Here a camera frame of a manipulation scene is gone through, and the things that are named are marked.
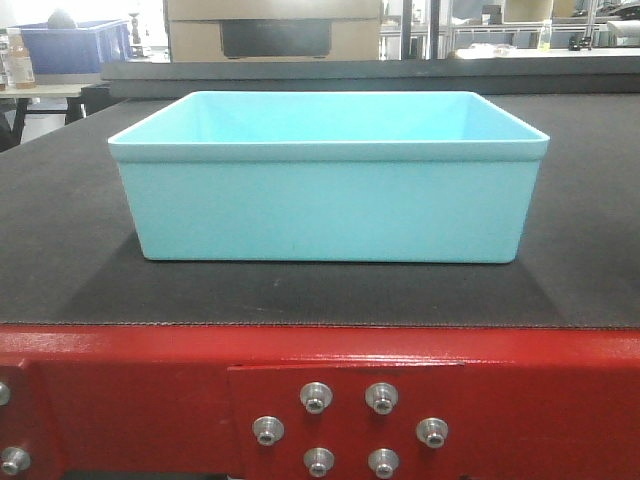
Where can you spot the light blue plastic bin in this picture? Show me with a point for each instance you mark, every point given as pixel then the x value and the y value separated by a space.
pixel 442 177

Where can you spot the silver bolt upper left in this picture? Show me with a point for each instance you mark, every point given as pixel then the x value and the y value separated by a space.
pixel 316 397

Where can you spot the silver bolt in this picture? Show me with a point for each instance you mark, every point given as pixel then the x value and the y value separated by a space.
pixel 432 432
pixel 14 460
pixel 383 462
pixel 319 461
pixel 381 397
pixel 268 430
pixel 316 397

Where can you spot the silver bolt upper right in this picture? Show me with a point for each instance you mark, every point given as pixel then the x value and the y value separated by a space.
pixel 381 397

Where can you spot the silver bolt middle left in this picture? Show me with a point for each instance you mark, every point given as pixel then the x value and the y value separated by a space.
pixel 268 430

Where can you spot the silver bolt middle right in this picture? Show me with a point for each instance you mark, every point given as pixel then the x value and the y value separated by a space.
pixel 432 432

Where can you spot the silver bolt lower right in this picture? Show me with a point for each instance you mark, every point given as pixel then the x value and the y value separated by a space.
pixel 383 462

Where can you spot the beige cabinet with black panel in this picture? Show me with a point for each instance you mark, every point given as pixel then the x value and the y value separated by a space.
pixel 271 31

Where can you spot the white background table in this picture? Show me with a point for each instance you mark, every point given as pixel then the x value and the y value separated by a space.
pixel 15 108

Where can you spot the dark blue crate on table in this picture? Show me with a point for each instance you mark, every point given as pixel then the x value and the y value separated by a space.
pixel 80 50

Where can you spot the clear plastic bottle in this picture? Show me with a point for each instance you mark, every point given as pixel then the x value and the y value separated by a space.
pixel 19 62

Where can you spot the silver bolt far left lower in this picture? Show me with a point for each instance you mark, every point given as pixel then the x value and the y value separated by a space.
pixel 14 460

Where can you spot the red conveyor frame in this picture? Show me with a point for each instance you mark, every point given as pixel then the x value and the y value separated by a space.
pixel 519 403

